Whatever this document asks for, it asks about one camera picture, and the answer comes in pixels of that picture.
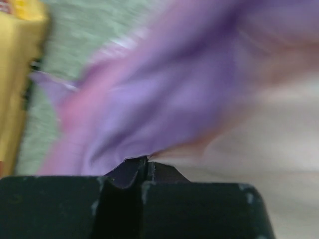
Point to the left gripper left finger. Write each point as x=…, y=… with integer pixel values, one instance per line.
x=73, y=207

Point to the pink purple Elsa pillowcase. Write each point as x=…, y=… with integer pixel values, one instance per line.
x=225, y=90

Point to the yellow car-print folded pillow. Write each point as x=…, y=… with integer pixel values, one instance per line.
x=23, y=28

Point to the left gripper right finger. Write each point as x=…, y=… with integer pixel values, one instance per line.
x=175, y=208

